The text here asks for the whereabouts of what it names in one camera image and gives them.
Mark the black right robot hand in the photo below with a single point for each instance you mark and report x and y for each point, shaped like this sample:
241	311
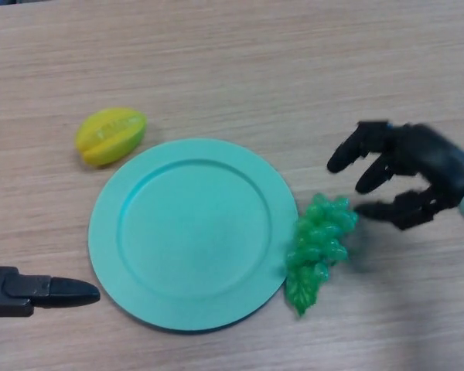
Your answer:
437	158

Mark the yellow green starfruit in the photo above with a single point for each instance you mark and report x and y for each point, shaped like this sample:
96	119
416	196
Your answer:
110	137

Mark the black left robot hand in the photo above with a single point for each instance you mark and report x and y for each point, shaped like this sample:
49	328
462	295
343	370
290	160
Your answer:
19	291

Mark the round green plate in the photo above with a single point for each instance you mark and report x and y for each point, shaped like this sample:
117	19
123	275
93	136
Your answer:
195	239

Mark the green grape bunch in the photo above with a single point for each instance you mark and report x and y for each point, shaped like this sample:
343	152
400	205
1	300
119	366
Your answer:
317	232

